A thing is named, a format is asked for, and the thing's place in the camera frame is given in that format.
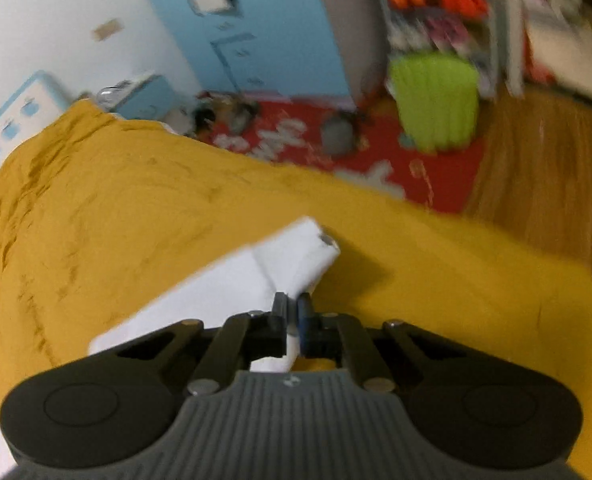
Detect lime green ribbed basket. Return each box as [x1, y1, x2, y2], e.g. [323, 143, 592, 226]
[388, 52, 481, 154]

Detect red patterned rug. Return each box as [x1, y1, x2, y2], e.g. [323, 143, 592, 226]
[196, 91, 488, 216]

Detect grey bag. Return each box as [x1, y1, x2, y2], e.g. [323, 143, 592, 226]
[321, 112, 358, 157]

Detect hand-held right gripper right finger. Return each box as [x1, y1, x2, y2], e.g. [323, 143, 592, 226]
[298, 293, 465, 392]

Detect light blue wardrobe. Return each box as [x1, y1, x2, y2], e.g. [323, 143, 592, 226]
[126, 0, 353, 102]

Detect dark blurred floor clutter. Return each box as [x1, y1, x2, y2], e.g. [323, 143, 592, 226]
[191, 96, 263, 137]

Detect mustard yellow bed sheet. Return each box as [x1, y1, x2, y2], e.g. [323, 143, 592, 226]
[0, 100, 592, 480]

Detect beige wall plate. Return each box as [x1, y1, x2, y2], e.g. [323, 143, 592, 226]
[92, 19, 125, 41]

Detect light blue nightstand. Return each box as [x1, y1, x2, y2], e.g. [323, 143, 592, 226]
[96, 72, 183, 122]

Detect white and blue headboard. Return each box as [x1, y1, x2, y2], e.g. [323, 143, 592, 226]
[0, 70, 73, 202]

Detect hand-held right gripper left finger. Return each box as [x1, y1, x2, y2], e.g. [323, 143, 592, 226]
[117, 292, 290, 395]

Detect white small garment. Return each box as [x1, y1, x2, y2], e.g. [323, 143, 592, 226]
[88, 216, 341, 374]

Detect white furniture panel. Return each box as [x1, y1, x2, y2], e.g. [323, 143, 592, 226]
[501, 0, 592, 113]

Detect shelf rack with shoes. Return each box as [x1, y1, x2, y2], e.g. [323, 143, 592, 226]
[368, 0, 503, 97]

